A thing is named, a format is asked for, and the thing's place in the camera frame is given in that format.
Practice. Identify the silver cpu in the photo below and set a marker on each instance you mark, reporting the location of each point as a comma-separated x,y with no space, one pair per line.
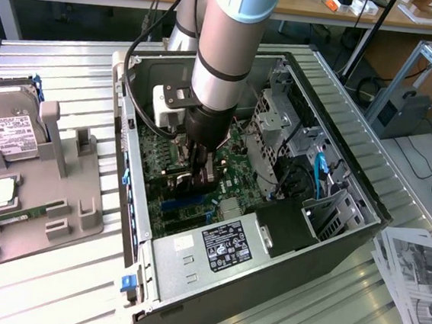
0,195

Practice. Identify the dark grey equipment box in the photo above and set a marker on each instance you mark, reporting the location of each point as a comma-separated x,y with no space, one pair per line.
404,119

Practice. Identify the black tripod pole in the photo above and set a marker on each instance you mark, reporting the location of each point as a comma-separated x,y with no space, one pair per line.
371,35

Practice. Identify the black plastic fan shroud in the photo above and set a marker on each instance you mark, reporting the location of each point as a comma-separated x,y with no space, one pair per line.
286,230

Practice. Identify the green ram stick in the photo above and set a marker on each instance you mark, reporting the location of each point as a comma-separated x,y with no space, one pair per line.
23,215

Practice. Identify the silver perforated disk bay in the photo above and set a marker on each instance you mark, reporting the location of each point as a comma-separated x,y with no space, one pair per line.
274,118

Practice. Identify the black open pc case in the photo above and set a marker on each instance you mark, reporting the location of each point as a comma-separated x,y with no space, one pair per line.
225,308

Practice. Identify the stack of printed papers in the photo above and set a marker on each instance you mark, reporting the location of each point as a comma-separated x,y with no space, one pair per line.
419,273

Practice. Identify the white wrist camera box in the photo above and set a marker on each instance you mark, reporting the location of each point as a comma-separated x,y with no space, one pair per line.
163,115

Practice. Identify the silver cpu socket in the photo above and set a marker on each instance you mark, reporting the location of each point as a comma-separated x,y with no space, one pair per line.
182,155

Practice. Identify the silver chipset heatsink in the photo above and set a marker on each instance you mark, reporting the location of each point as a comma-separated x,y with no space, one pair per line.
230,209

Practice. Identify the white black device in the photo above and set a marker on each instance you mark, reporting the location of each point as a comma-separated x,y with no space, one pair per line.
359,8

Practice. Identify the blue case latch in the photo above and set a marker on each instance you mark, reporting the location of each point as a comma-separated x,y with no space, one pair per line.
128,281

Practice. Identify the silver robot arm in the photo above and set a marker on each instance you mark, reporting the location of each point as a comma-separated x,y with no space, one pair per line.
230,48

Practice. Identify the blue expansion slot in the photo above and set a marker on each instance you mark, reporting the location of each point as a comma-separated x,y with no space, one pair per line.
181,202

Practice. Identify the orange white small box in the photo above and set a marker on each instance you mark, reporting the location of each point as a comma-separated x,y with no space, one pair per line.
331,4

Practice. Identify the grey parts rack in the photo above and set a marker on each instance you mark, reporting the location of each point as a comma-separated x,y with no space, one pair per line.
37,190

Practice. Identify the black long expansion slot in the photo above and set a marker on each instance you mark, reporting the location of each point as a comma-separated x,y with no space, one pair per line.
189,228
187,217

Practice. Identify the green nvidia graphics card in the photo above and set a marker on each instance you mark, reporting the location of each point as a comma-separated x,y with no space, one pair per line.
168,184

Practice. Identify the silver hard disk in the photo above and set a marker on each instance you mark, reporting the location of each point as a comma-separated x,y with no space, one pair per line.
9,126

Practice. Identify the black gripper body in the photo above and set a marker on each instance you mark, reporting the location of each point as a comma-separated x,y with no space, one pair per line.
209,127

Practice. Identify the green motherboard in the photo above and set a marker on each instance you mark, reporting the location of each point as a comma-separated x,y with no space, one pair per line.
238,164

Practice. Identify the silver power supply unit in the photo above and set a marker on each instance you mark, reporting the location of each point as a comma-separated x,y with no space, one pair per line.
175,269

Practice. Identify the silver vented disk bay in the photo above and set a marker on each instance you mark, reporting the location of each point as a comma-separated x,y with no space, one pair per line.
333,215

